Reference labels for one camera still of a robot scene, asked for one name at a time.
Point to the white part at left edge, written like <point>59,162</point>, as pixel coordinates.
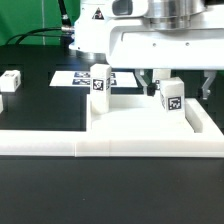
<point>1,104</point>

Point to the white sheet with tags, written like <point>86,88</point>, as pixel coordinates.
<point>82,79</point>

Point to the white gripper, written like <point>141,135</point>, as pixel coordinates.
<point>132,43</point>

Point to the white square table top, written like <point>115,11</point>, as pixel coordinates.
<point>139,114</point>

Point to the white L-shaped obstacle fence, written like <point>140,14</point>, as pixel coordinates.
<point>208,143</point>

